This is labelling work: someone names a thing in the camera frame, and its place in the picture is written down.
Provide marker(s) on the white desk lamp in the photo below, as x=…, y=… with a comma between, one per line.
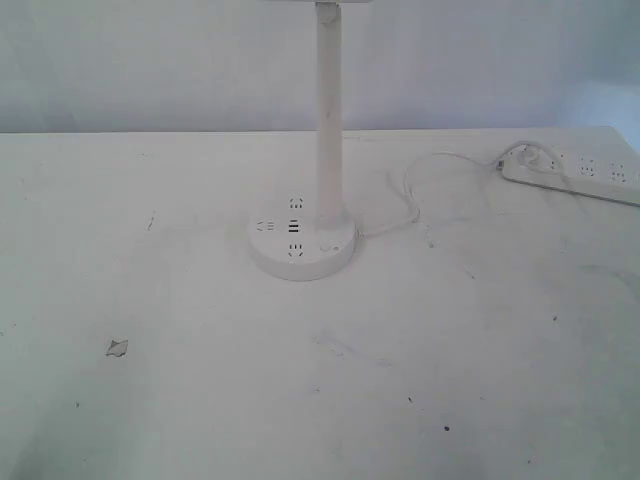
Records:
x=300, y=235

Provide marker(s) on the small torn paper scrap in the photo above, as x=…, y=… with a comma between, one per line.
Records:
x=117, y=349

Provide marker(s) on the white power strip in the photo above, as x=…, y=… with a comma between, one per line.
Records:
x=607, y=176

